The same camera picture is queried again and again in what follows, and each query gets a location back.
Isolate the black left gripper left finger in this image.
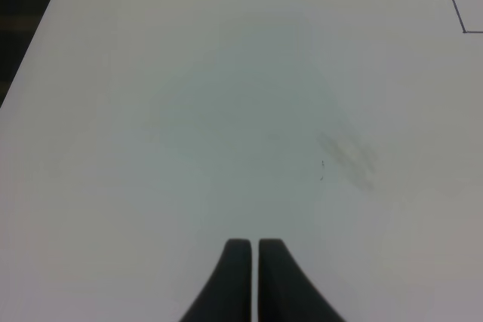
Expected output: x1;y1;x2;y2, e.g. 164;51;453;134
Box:
181;239;252;322

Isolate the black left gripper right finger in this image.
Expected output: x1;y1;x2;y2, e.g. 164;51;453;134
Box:
257;239;344;322

